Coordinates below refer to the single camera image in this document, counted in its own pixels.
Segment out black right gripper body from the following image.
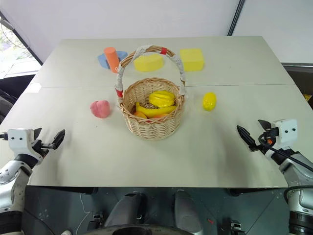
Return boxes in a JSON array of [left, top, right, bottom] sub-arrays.
[[253, 127, 280, 155]]

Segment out black chair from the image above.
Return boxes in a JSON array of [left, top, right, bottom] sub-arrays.
[[0, 74, 36, 124]]

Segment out dark brown cabinet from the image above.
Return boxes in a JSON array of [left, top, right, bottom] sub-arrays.
[[281, 62, 313, 112]]

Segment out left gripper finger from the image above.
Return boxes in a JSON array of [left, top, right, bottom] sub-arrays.
[[32, 127, 43, 143], [41, 129, 66, 150]]

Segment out orange foam cylinder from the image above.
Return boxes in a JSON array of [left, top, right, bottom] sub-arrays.
[[103, 47, 121, 74]]

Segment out yellow starfruit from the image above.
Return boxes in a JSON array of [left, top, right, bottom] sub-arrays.
[[148, 90, 176, 109]]

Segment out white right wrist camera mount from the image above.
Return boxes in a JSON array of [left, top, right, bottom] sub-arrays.
[[270, 118, 298, 144]]

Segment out thin white cable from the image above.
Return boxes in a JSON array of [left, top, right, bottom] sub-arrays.
[[60, 192, 91, 235]]

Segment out yellow half-round foam block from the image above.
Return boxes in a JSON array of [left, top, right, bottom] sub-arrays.
[[133, 53, 164, 73]]

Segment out orange fruit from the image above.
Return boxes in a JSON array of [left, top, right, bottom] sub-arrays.
[[133, 111, 170, 119]]

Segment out dark rounded grey shape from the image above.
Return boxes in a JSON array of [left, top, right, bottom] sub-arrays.
[[104, 192, 148, 229], [173, 189, 204, 235]]

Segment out wicker basket with handle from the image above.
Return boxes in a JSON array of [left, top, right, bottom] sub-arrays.
[[114, 45, 187, 141]]

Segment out yellow lemon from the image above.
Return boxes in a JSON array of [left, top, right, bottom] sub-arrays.
[[202, 92, 218, 112]]

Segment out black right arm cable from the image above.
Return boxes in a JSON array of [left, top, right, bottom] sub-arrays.
[[259, 133, 313, 172]]

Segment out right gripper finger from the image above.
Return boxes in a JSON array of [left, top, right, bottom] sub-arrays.
[[236, 125, 258, 152], [258, 119, 272, 131]]

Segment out black ceiling pole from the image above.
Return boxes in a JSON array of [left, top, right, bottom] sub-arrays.
[[227, 0, 246, 37]]

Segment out yellow banana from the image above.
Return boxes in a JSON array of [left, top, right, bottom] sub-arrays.
[[135, 101, 178, 119]]

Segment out pink peach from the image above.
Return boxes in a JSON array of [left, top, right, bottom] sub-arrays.
[[89, 99, 111, 119]]

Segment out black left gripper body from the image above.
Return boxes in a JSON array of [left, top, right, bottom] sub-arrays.
[[30, 139, 50, 160]]

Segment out blue foam block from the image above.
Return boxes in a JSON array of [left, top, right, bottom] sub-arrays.
[[97, 50, 129, 71]]

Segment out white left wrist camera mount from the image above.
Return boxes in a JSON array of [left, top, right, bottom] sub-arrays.
[[7, 128, 35, 155]]

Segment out yellow foam cube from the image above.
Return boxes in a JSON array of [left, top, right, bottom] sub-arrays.
[[179, 48, 205, 72]]

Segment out black window frame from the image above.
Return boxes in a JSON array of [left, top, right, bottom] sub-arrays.
[[0, 10, 44, 66]]

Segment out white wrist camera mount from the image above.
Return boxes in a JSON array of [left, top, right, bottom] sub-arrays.
[[270, 118, 298, 144], [7, 128, 35, 155]]

